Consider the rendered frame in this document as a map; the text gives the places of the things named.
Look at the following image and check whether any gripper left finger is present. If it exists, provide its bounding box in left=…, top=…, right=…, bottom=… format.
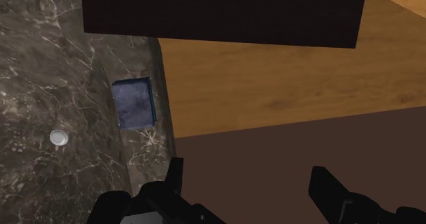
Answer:
left=87, top=156, right=227, bottom=224

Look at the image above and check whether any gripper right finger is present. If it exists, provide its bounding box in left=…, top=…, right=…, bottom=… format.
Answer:
left=308, top=165, right=426, bottom=224

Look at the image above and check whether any blue folded cloth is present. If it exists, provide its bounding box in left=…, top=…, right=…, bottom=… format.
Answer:
left=111, top=76, right=157, bottom=131

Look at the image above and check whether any small white round cap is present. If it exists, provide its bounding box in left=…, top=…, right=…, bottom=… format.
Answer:
left=48, top=130, right=70, bottom=147

